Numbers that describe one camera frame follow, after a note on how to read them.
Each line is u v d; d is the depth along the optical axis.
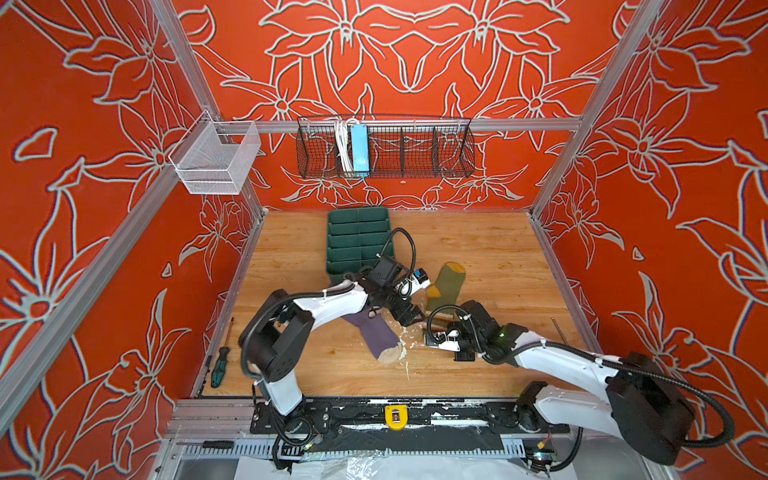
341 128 0.87
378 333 0.88
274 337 0.46
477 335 0.64
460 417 0.74
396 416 0.71
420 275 0.77
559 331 0.88
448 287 0.97
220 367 0.79
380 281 0.70
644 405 0.41
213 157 0.93
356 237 1.04
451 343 0.72
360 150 0.90
